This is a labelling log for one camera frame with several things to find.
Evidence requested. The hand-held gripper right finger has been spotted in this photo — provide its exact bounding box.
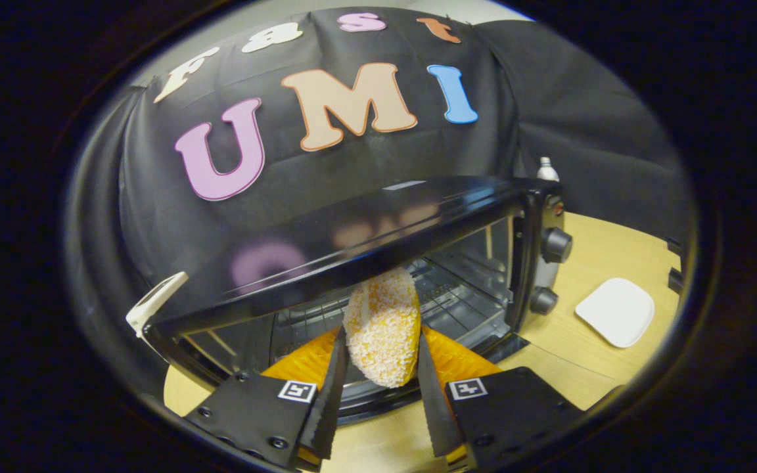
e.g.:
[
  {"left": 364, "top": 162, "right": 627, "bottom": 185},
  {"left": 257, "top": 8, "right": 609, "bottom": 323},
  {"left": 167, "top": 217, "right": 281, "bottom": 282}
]
[{"left": 417, "top": 325, "right": 583, "bottom": 471}]

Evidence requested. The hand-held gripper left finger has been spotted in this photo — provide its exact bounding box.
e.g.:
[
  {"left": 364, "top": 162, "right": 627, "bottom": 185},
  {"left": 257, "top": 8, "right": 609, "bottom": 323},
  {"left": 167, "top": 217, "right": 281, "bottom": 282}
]
[{"left": 185, "top": 325, "right": 351, "bottom": 471}]

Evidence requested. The sprinkled bread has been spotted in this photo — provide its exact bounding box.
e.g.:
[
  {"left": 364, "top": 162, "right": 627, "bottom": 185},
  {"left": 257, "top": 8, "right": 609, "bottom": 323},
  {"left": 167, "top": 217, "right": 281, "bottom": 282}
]
[{"left": 342, "top": 266, "right": 422, "bottom": 388}]

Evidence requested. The black toaster oven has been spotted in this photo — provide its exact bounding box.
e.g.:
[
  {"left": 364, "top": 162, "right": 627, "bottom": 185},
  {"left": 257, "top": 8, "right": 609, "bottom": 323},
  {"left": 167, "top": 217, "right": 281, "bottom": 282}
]
[{"left": 142, "top": 176, "right": 574, "bottom": 424}]

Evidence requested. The white pop-up toaster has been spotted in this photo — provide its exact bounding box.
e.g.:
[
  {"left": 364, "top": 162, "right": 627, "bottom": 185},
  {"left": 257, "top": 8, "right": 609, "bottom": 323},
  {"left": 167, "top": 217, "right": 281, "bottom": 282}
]
[{"left": 126, "top": 271, "right": 190, "bottom": 339}]

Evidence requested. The white plate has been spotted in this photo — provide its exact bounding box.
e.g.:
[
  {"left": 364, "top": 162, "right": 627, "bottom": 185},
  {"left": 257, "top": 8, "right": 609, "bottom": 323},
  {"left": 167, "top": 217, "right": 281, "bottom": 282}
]
[{"left": 574, "top": 277, "right": 655, "bottom": 349}]

